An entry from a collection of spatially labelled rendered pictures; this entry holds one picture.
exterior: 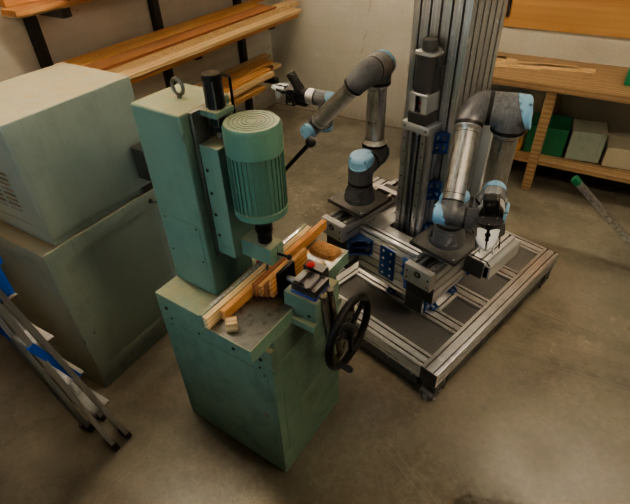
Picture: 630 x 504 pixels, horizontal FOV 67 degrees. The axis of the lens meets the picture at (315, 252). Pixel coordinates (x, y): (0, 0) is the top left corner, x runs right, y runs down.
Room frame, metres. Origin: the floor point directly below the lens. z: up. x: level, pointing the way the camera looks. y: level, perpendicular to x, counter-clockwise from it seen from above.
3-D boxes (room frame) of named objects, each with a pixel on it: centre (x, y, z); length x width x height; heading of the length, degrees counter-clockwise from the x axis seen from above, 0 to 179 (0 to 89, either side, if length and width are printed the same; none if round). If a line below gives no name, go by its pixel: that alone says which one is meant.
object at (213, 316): (1.33, 0.19, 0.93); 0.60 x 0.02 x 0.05; 145
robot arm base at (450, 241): (1.62, -0.56, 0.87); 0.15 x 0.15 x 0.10
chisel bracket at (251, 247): (1.34, 0.18, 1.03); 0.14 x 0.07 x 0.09; 55
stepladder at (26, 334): (1.22, 1.07, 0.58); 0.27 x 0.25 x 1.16; 148
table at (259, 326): (1.26, 0.09, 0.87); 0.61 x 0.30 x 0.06; 145
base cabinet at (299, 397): (1.39, 0.27, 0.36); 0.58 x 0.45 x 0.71; 55
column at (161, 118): (1.49, 0.41, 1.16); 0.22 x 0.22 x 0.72; 55
